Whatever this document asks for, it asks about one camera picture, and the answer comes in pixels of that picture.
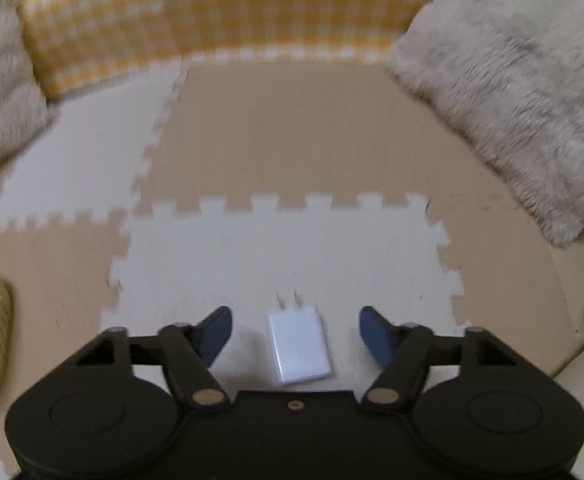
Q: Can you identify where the white plug charger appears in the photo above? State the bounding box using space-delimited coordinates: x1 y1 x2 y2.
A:
264 287 333 386

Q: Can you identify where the foam puzzle floor mat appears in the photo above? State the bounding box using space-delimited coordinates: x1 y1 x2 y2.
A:
0 52 584 480

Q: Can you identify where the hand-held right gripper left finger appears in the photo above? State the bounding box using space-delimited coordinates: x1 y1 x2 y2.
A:
66 306 233 411

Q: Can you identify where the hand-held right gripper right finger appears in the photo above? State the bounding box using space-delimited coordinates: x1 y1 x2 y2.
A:
359 306 529 411

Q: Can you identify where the yellow checked blanket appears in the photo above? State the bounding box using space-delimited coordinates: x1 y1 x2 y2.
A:
19 0 453 101

